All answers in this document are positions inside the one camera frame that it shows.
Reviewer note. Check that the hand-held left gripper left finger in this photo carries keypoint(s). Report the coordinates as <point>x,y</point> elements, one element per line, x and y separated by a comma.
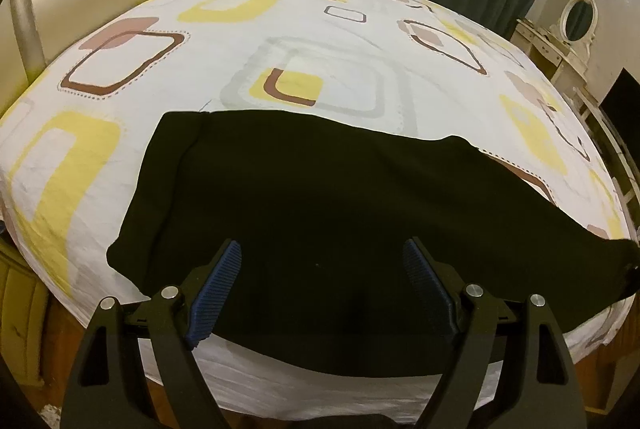
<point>215,294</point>

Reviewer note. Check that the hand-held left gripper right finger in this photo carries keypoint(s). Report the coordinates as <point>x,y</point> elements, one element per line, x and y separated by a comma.
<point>427,289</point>

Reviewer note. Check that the black pants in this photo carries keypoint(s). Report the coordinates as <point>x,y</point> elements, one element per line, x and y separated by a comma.
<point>310,189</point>

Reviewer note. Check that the white dressing table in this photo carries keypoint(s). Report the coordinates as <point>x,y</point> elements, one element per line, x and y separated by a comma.
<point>550,54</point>

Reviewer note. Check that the black flat screen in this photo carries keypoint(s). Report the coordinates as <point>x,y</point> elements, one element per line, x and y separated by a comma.
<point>622,99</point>

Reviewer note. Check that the white patterned bed sheet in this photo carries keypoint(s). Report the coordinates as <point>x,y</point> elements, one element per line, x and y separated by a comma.
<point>300,34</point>

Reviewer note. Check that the white oval mirror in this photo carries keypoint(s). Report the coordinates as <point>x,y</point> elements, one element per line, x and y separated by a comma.
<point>579,16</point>

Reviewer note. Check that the silver metal pole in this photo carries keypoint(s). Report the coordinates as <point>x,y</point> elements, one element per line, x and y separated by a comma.
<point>27,24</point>

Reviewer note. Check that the cream upholstered bed frame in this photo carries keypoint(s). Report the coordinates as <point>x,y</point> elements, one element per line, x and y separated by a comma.
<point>22,309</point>

